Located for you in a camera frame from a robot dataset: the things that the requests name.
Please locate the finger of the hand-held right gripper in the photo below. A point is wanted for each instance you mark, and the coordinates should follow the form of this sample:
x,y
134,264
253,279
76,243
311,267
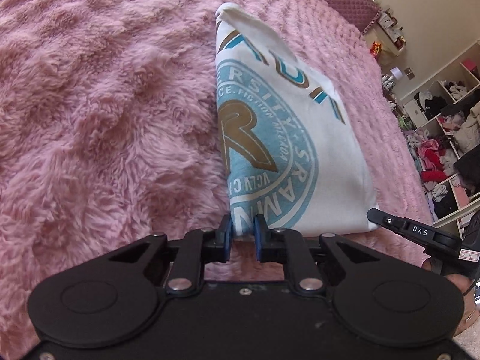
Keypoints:
x,y
386,220

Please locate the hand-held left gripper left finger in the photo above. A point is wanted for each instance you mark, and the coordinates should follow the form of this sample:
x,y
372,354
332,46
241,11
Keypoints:
x,y
226,234

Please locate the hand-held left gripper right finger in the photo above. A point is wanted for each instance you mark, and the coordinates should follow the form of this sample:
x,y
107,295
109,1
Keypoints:
x,y
259,238

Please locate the white printed sweatshirt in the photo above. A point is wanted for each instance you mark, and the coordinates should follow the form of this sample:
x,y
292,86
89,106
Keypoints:
x,y
300,157

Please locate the white shelf unit with clothes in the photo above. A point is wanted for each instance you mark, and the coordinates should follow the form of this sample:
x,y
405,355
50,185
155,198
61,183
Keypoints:
x,y
460,197

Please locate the person's right hand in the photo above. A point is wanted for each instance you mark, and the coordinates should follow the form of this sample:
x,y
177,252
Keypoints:
x,y
455,282

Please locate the white table lamp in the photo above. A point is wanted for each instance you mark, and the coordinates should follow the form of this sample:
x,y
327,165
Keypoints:
x,y
396,72

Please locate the pink fluffy blanket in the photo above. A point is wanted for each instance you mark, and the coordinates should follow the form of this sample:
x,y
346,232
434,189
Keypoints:
x,y
93,138

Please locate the red snack packet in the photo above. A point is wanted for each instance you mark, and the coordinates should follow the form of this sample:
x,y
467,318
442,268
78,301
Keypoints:
x,y
376,48

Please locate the wall socket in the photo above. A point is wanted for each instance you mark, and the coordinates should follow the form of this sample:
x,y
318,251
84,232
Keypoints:
x,y
410,75

